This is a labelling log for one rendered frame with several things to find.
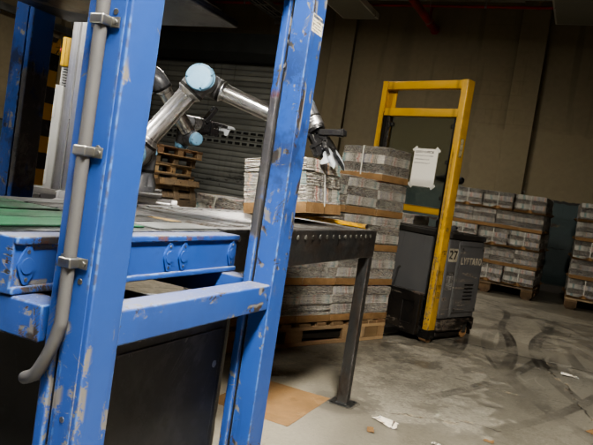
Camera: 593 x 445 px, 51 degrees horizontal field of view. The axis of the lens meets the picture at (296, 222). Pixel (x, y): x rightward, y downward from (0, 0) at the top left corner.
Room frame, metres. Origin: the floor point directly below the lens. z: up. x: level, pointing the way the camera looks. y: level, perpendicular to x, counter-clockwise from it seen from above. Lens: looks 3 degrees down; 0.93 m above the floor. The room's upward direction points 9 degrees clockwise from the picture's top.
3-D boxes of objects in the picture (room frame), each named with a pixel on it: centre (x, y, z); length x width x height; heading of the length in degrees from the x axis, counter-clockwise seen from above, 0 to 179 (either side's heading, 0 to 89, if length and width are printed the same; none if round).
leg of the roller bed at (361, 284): (2.83, -0.33, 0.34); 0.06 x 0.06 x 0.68; 66
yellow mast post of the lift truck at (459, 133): (4.40, -1.02, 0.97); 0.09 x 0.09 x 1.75; 44
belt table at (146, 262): (1.42, 0.58, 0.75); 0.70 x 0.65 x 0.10; 156
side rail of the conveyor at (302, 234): (2.24, -0.07, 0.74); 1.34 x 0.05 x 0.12; 156
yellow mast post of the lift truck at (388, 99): (4.87, -0.56, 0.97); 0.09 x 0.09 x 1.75; 44
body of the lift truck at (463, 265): (4.90, -1.05, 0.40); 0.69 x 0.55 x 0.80; 44
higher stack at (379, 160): (4.34, -0.48, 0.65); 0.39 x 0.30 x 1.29; 44
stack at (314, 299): (3.83, 0.04, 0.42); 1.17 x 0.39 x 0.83; 134
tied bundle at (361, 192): (4.13, -0.26, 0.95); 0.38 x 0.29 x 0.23; 43
